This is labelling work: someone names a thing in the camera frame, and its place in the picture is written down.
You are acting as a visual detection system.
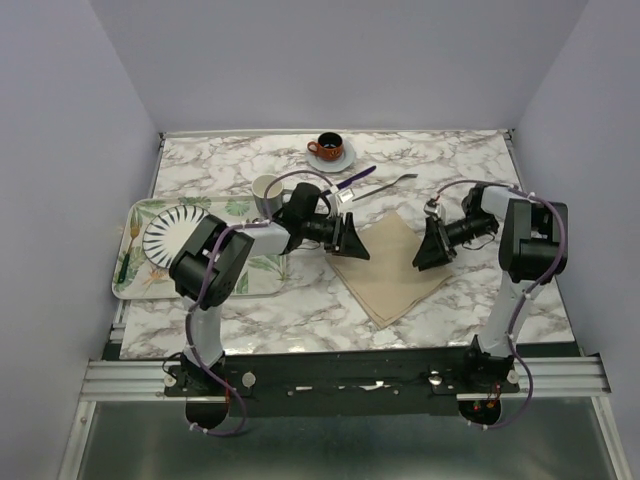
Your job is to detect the purple knife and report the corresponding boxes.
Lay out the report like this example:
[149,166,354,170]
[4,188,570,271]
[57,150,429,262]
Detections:
[320,166,377,198]

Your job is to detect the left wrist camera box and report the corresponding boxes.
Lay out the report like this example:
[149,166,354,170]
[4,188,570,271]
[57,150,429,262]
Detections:
[334,188,355,205]

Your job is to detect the brown coffee cup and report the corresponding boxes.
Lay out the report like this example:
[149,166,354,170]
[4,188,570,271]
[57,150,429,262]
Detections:
[307,132,344,162]

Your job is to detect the purple cable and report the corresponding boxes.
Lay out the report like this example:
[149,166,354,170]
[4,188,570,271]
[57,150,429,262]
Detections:
[184,170,341,437]
[429,179,569,431]

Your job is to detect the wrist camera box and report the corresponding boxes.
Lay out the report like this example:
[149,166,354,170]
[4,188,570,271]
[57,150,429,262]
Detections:
[334,188,355,205]
[423,198,446,221]

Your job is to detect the gold fork with green handle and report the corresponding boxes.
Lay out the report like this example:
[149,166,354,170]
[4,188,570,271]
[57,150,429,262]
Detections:
[117,214,141,284]

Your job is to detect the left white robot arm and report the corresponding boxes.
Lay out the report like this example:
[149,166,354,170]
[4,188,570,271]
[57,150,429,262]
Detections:
[169,182,370,395]

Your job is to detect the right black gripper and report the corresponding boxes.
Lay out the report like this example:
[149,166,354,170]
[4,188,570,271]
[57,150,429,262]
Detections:
[412,213,497,271]

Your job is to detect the grey and cream mug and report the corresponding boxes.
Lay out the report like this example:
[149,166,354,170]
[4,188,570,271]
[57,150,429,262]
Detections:
[251,174,286,218]

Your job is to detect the white tray with leaf print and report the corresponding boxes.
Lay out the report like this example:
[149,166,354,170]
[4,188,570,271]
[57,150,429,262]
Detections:
[112,196,289,300]

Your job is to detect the beige cloth napkin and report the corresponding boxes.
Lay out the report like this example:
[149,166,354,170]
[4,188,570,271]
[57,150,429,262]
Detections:
[329,212,452,329]

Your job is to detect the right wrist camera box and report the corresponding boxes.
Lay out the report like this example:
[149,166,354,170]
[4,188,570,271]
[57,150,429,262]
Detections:
[423,198,446,221]

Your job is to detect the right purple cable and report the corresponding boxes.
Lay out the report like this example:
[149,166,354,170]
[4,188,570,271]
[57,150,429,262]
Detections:
[429,179,569,431]

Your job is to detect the white plate with blue stripes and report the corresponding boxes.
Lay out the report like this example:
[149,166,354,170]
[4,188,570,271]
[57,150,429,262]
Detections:
[142,205,209,269]

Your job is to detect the white saucer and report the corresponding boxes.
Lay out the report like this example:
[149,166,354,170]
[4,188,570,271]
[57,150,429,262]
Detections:
[305,139,358,173]

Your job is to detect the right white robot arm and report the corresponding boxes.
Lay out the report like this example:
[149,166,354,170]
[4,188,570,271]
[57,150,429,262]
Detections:
[412,182,568,392]

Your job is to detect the silver fork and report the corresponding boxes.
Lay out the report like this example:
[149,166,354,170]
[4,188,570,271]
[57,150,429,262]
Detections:
[353,173,419,202]

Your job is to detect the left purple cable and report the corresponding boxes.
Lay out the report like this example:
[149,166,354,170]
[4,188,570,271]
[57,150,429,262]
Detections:
[184,170,341,437]

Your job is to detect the aluminium frame rail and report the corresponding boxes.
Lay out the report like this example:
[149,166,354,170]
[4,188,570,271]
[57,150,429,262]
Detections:
[80,357,611,403]

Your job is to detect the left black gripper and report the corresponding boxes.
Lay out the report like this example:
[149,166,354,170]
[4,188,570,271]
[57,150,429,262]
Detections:
[301,211,370,259]

